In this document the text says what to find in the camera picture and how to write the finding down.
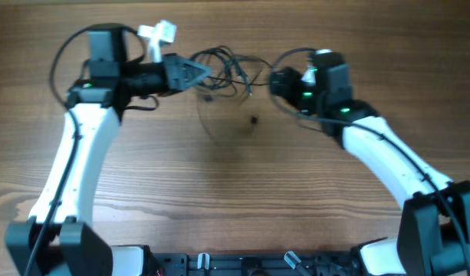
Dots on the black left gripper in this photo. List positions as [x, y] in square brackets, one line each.
[172, 74]

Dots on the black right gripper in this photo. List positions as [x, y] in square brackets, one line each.
[280, 84]

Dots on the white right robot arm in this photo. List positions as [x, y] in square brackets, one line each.
[434, 230]

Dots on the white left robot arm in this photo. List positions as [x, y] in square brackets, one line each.
[58, 237]

